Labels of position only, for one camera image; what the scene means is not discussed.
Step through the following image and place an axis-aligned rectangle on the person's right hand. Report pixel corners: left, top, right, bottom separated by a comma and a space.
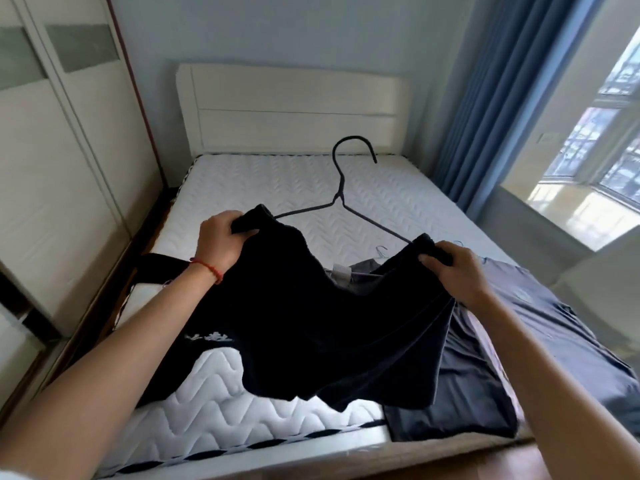
418, 240, 497, 309

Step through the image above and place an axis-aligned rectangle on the dark grey garment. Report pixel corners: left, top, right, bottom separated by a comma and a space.
384, 304, 519, 443

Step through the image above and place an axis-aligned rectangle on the white wooden headboard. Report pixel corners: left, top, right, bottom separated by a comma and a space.
176, 63, 412, 158

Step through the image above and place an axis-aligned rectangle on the white sliding door wardrobe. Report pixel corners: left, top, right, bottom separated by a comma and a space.
0, 0, 169, 395

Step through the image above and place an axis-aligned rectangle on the person's left forearm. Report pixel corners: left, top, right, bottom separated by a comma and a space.
0, 266, 221, 480

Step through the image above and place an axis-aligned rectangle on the black wire hanger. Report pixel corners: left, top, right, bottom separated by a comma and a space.
272, 136, 417, 245

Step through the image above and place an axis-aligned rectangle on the white framed window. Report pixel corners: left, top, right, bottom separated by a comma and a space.
542, 25, 640, 216

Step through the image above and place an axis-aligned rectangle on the white quilted mattress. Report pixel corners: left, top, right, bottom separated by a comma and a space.
107, 154, 522, 478

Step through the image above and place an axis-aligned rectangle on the person's right forearm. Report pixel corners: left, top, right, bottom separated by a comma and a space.
467, 290, 640, 476

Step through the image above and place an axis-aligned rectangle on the red string bracelet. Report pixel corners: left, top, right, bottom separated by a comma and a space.
189, 257, 224, 286

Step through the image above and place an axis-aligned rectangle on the blue curtain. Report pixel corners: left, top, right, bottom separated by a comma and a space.
432, 0, 609, 216

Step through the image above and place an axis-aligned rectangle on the black t-shirt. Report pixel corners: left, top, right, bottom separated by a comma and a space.
231, 204, 457, 413

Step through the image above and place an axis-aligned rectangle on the person's left hand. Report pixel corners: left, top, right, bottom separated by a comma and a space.
192, 210, 261, 284

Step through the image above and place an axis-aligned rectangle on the black garment with white print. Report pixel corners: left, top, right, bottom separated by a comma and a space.
132, 254, 261, 408

